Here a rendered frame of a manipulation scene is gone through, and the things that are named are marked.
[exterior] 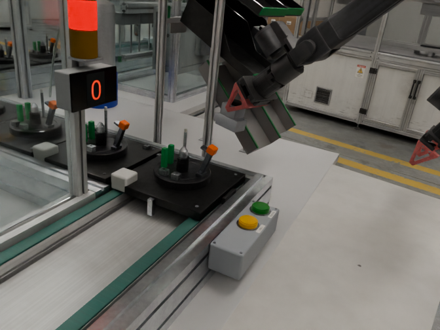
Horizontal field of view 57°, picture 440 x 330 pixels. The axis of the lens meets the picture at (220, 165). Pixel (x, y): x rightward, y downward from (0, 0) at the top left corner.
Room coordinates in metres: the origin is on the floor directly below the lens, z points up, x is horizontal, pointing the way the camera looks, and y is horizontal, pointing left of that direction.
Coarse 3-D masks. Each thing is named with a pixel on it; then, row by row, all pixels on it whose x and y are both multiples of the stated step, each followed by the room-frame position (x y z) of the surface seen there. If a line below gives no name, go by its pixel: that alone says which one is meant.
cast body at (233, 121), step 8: (224, 104) 0.96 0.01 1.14; (232, 104) 0.96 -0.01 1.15; (240, 104) 0.96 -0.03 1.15; (224, 112) 0.96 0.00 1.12; (232, 112) 0.95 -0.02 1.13; (240, 112) 0.96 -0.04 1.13; (216, 120) 0.97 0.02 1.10; (224, 120) 0.96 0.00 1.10; (232, 120) 0.94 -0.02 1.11; (240, 120) 0.95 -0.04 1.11; (232, 128) 0.94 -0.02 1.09; (240, 128) 0.95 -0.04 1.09
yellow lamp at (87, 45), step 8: (72, 32) 0.74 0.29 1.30; (80, 32) 0.74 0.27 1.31; (88, 32) 0.74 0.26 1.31; (96, 32) 0.76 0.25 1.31; (72, 40) 0.74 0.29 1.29; (80, 40) 0.74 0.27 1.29; (88, 40) 0.74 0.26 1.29; (96, 40) 0.76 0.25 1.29; (72, 48) 0.74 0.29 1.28; (80, 48) 0.74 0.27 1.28; (88, 48) 0.74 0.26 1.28; (96, 48) 0.76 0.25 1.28; (72, 56) 0.74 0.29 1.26; (80, 56) 0.74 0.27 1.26; (88, 56) 0.74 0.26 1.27; (96, 56) 0.76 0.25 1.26
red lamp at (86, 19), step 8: (72, 0) 0.74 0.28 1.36; (80, 0) 0.74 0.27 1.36; (72, 8) 0.74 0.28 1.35; (80, 8) 0.74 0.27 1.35; (88, 8) 0.74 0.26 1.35; (96, 8) 0.76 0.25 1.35; (72, 16) 0.74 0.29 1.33; (80, 16) 0.74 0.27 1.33; (88, 16) 0.74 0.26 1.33; (96, 16) 0.76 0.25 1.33; (72, 24) 0.74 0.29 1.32; (80, 24) 0.74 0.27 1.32; (88, 24) 0.74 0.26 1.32; (96, 24) 0.76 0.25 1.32
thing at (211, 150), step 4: (212, 144) 0.86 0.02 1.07; (200, 148) 0.86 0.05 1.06; (204, 148) 0.86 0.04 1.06; (208, 148) 0.85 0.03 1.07; (212, 148) 0.85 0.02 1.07; (216, 148) 0.85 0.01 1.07; (208, 152) 0.85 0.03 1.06; (212, 152) 0.84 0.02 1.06; (216, 152) 0.86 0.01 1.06; (208, 156) 0.85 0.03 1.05; (204, 160) 0.85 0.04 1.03; (208, 160) 0.85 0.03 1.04; (204, 164) 0.85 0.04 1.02; (200, 168) 0.86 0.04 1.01; (204, 168) 0.85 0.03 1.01; (200, 172) 0.86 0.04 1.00
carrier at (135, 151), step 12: (96, 132) 0.98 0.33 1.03; (96, 144) 0.98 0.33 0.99; (108, 144) 0.99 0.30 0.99; (120, 144) 1.01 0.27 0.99; (132, 144) 1.06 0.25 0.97; (144, 144) 1.07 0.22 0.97; (96, 156) 0.92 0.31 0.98; (108, 156) 0.93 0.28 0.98; (120, 156) 0.96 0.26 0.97; (132, 156) 0.98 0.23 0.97; (144, 156) 0.98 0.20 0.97; (96, 168) 0.88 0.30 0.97; (108, 168) 0.89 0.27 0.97; (120, 168) 0.90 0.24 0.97; (132, 168) 0.92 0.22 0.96; (108, 180) 0.84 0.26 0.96
